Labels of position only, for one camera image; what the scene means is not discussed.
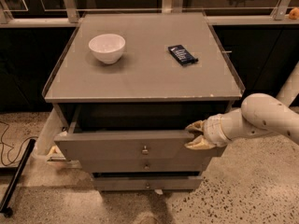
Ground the grey drawer cabinet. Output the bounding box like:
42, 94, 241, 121
43, 13, 244, 179

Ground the grey bottom drawer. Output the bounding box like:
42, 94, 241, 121
93, 176, 202, 191

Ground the grey drawer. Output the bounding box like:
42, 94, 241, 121
55, 126, 225, 166
93, 176, 202, 191
80, 157, 211, 173

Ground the grey top drawer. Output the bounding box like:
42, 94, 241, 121
55, 126, 225, 166

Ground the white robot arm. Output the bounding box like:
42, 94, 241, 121
185, 63, 299, 150

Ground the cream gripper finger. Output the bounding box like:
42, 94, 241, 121
186, 120, 205, 133
185, 135, 215, 150

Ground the black pole with wheel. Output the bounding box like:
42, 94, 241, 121
0, 139, 36, 218

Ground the grey middle drawer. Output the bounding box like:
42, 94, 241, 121
80, 157, 211, 173

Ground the black cable on floor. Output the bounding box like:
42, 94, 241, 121
0, 120, 39, 167

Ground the orange round object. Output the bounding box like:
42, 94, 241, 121
289, 7, 299, 20

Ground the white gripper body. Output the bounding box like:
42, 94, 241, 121
204, 114, 231, 147

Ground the white ceramic bowl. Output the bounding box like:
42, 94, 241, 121
89, 34, 126, 64

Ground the dark blue snack packet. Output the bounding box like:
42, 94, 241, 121
167, 45, 199, 66

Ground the metal railing frame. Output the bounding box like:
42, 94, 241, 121
0, 0, 299, 28

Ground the clear plastic storage bin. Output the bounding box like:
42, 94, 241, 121
33, 110, 81, 170

